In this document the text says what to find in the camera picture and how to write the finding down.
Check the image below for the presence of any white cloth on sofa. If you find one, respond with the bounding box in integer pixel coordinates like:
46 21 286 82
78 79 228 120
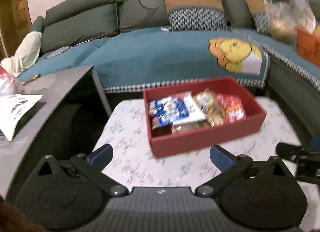
1 31 42 77

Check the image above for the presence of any badminton racket on seat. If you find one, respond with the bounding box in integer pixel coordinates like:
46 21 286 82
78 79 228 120
46 31 119 59

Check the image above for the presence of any gold foil snack packet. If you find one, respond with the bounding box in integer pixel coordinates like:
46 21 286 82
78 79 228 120
171 121 211 134

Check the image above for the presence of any grey side table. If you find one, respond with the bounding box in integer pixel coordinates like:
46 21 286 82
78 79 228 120
1 65 112 202

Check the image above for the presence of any white rice cracker packet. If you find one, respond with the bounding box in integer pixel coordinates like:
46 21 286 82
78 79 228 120
172 92 206 126

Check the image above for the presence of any white paper bag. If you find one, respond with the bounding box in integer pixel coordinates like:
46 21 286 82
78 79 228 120
1 94 42 142

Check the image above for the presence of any yellow cookie bag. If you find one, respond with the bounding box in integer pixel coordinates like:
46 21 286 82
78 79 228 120
193 89 225 127

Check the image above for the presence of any clear plastic bag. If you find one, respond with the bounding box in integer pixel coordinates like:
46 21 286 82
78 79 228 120
264 0 316 45

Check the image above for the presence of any brown patterned cushion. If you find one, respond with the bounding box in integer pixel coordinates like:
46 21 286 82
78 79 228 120
165 0 227 31
245 0 270 35

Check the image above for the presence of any red cardboard box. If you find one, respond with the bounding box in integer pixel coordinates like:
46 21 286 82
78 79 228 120
143 77 266 158

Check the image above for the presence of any floral tablecloth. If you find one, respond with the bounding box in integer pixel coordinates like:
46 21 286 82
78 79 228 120
92 95 320 231

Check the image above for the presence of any blue coconut snack packet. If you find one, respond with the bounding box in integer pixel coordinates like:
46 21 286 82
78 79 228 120
148 96 188 127

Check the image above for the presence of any teal bear sofa cover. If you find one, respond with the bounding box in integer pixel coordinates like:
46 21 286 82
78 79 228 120
19 28 319 93

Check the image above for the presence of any red candy packet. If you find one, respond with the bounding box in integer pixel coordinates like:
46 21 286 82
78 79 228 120
216 93 247 123

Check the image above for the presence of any grey green sofa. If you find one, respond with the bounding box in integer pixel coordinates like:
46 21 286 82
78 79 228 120
30 0 319 136

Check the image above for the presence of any orange plastic basket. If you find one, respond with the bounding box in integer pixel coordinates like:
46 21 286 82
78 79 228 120
296 26 320 66

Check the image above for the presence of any white green Kapsrons snack packet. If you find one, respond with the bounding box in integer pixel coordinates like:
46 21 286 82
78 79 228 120
151 117 172 137

